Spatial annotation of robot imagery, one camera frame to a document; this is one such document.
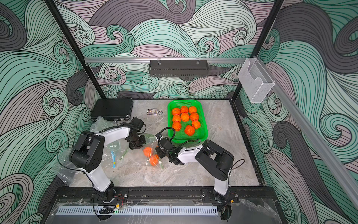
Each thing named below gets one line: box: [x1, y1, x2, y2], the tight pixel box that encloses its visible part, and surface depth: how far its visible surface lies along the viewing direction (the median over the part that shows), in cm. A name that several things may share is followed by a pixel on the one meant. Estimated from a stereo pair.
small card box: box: [146, 108, 159, 116], surface depth 113 cm
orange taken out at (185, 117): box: [180, 112, 190, 123], surface depth 104 cm
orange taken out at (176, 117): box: [172, 114, 182, 123], surface depth 103 cm
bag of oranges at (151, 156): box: [141, 133, 164, 170], surface depth 83 cm
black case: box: [89, 97, 134, 121], surface depth 119 cm
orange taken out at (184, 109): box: [180, 105, 189, 114], surface depth 108 cm
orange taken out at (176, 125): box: [172, 120, 182, 132], surface depth 99 cm
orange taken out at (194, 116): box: [189, 112, 199, 121], surface depth 103 cm
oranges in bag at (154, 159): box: [143, 147, 160, 167], surface depth 83 cm
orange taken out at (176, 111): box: [172, 107, 181, 116], surface depth 107 cm
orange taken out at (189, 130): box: [184, 125, 195, 137], surface depth 96 cm
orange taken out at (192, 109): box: [188, 106, 197, 114], surface depth 109 cm
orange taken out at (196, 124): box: [191, 119, 201, 130], surface depth 100 cm
